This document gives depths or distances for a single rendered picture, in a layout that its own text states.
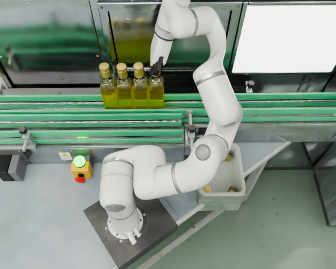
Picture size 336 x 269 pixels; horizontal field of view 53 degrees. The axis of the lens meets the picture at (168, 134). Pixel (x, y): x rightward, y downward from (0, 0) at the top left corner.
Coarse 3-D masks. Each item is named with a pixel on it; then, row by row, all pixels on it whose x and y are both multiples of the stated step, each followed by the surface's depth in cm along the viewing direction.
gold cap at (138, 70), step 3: (135, 63) 114; (138, 63) 114; (141, 63) 114; (135, 66) 113; (138, 66) 113; (141, 66) 113; (135, 69) 113; (138, 69) 113; (141, 69) 113; (135, 72) 114; (138, 72) 114; (141, 72) 114; (135, 75) 116; (138, 75) 115; (141, 75) 116
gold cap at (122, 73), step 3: (120, 63) 114; (123, 63) 114; (117, 66) 113; (120, 66) 113; (123, 66) 113; (117, 69) 113; (120, 69) 113; (123, 69) 113; (126, 69) 115; (117, 72) 115; (120, 72) 113; (123, 72) 114; (126, 72) 115; (120, 75) 115; (123, 75) 115; (126, 75) 116; (123, 78) 116
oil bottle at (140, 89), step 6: (144, 78) 120; (132, 84) 120; (138, 84) 119; (144, 84) 119; (138, 90) 120; (144, 90) 120; (138, 96) 123; (144, 96) 123; (138, 102) 126; (144, 102) 126; (138, 108) 129; (144, 108) 129
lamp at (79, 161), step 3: (78, 156) 130; (81, 156) 130; (75, 159) 129; (78, 159) 129; (81, 159) 129; (84, 159) 130; (75, 162) 129; (78, 162) 128; (81, 162) 129; (84, 162) 130; (75, 165) 130; (78, 165) 129; (81, 165) 129
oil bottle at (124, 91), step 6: (120, 84) 118; (126, 84) 118; (120, 90) 120; (126, 90) 120; (132, 90) 123; (120, 96) 122; (126, 96) 122; (132, 96) 123; (120, 102) 126; (126, 102) 126; (132, 102) 126; (120, 108) 129; (126, 108) 129; (132, 108) 129
